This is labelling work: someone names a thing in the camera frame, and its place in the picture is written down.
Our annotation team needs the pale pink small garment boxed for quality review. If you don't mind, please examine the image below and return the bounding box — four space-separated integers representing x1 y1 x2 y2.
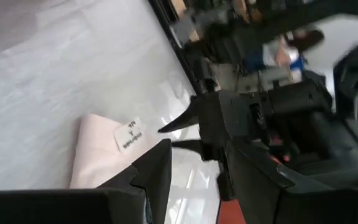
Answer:
69 113 164 190

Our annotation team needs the person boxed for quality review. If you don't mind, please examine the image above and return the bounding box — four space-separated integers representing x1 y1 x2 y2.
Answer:
242 27 326 83

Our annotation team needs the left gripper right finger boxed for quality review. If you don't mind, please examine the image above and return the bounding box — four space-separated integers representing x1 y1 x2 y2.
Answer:
227 141 358 224

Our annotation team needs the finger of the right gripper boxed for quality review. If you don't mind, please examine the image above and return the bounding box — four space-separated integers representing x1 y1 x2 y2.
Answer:
170 139 205 157
157 96 200 133

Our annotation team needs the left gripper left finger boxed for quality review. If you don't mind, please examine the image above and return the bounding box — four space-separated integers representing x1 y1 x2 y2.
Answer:
0 139 173 224

